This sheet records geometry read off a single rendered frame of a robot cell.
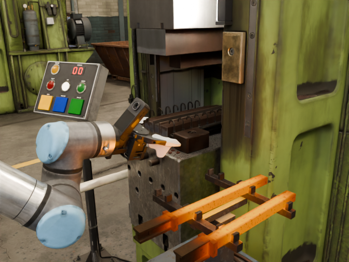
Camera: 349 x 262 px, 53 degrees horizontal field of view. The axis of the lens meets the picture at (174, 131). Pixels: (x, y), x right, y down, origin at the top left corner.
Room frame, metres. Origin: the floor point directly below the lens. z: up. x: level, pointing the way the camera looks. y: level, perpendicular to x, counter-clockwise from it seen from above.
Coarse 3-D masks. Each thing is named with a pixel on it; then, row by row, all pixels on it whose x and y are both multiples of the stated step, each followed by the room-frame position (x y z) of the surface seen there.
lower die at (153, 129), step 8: (216, 104) 1.71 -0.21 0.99; (176, 112) 1.61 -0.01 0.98; (184, 112) 1.57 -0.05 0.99; (208, 112) 1.53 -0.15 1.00; (216, 112) 1.55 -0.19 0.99; (152, 120) 1.44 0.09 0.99; (176, 120) 1.42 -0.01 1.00; (184, 120) 1.43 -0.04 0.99; (192, 120) 1.43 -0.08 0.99; (200, 120) 1.44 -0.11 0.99; (208, 120) 1.47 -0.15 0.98; (216, 120) 1.49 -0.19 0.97; (152, 128) 1.41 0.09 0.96; (160, 128) 1.37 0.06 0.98; (168, 128) 1.33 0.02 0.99; (176, 128) 1.36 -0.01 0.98; (184, 128) 1.38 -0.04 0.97; (168, 136) 1.33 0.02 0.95
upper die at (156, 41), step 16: (144, 32) 1.44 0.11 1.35; (160, 32) 1.35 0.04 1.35; (176, 32) 1.36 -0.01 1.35; (192, 32) 1.41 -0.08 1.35; (208, 32) 1.46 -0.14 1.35; (144, 48) 1.44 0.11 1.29; (160, 48) 1.35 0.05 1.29; (176, 48) 1.36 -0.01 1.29; (192, 48) 1.41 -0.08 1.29; (208, 48) 1.46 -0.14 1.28
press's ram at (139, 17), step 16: (128, 0) 1.53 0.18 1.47; (144, 0) 1.43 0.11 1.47; (160, 0) 1.35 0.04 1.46; (176, 0) 1.30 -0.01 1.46; (192, 0) 1.34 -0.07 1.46; (208, 0) 1.39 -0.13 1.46; (144, 16) 1.43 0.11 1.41; (160, 16) 1.35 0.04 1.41; (176, 16) 1.30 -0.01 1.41; (192, 16) 1.34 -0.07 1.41; (208, 16) 1.39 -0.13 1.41
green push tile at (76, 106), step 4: (72, 100) 1.66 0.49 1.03; (76, 100) 1.65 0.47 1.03; (80, 100) 1.64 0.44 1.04; (84, 100) 1.64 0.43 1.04; (72, 104) 1.65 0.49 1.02; (76, 104) 1.64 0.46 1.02; (80, 104) 1.63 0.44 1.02; (72, 108) 1.64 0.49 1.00; (76, 108) 1.63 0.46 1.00; (80, 108) 1.62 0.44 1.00; (68, 112) 1.64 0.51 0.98; (72, 112) 1.63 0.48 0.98; (76, 112) 1.62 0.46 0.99; (80, 112) 1.61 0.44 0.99
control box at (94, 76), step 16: (48, 64) 1.85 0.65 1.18; (64, 64) 1.80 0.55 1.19; (80, 64) 1.76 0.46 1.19; (96, 64) 1.72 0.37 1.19; (48, 80) 1.80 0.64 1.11; (64, 80) 1.75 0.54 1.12; (80, 80) 1.71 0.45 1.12; (96, 80) 1.68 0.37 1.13; (64, 96) 1.70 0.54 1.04; (80, 96) 1.66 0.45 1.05; (96, 96) 1.67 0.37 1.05; (48, 112) 1.70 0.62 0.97; (96, 112) 1.66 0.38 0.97
